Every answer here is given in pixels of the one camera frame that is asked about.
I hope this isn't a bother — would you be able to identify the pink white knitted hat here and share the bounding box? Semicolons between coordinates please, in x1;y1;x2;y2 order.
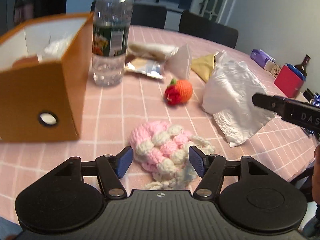
129;121;215;190

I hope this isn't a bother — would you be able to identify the white plastic bag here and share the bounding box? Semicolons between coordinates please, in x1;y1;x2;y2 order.
202;51;275;147

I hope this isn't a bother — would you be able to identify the orange knitted toy fruit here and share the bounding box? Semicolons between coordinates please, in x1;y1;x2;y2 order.
164;79;193;106

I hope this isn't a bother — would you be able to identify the yellow cloth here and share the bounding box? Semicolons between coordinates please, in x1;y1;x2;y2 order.
191;54;215;83

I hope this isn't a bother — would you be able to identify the red box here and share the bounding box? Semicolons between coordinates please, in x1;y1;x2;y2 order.
274;65;305;98

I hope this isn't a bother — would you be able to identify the dark glass bottle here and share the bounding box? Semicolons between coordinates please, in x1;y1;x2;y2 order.
295;54;310;77

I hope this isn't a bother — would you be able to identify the small white round device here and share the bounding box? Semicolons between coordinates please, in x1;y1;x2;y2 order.
264;60;281;78

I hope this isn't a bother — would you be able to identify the purple tissue pack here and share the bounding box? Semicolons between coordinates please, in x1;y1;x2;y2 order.
250;49;276;68

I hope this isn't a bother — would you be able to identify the pink checked tablecloth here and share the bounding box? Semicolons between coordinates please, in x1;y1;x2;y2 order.
0;24;318;224

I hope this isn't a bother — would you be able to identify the clear zip bag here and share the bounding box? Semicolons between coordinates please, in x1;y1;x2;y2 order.
164;44;192;80

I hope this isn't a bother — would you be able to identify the silver foil snack packet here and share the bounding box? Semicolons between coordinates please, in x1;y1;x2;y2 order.
125;58;165;80

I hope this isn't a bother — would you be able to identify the orange storage box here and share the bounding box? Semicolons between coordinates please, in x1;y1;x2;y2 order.
1;13;93;142

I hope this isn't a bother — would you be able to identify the black chair right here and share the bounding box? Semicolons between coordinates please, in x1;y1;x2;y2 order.
178;10;239;49

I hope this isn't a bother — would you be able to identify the black chair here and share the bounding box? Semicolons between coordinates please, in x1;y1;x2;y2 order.
91;0;167;29
178;10;239;49

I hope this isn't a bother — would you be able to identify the white sideboard cabinet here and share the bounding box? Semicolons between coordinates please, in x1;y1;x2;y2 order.
164;5;184;31

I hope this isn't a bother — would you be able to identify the black chair left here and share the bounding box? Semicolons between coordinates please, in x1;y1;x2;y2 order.
91;0;167;29

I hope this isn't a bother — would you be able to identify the clear plastic water bottle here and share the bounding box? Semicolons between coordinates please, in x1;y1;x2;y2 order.
92;0;134;86

